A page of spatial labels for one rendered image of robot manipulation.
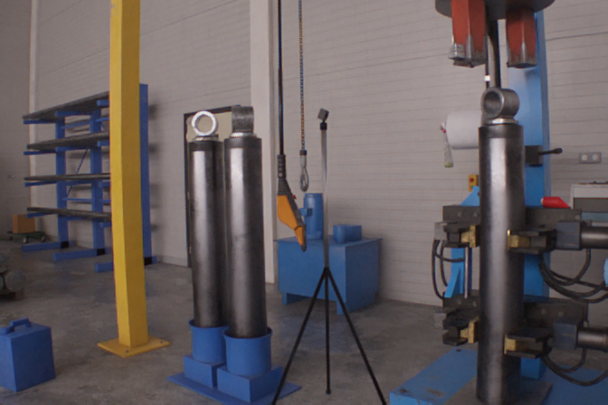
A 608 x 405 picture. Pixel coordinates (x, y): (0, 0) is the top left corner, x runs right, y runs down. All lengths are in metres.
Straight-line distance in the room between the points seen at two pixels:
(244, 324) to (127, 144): 1.64
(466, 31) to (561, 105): 2.22
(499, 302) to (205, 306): 1.66
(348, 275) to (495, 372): 2.30
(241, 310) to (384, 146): 2.72
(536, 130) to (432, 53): 2.27
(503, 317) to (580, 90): 2.45
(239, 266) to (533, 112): 1.78
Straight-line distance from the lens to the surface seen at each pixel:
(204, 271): 3.09
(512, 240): 2.36
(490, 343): 2.55
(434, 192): 4.84
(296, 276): 4.91
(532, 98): 2.89
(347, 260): 4.56
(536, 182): 2.86
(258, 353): 2.95
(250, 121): 2.84
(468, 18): 2.40
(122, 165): 3.80
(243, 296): 2.87
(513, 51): 2.70
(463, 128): 3.42
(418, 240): 4.96
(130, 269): 3.88
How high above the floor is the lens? 1.27
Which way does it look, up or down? 1 degrees down
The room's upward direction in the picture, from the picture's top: 1 degrees counter-clockwise
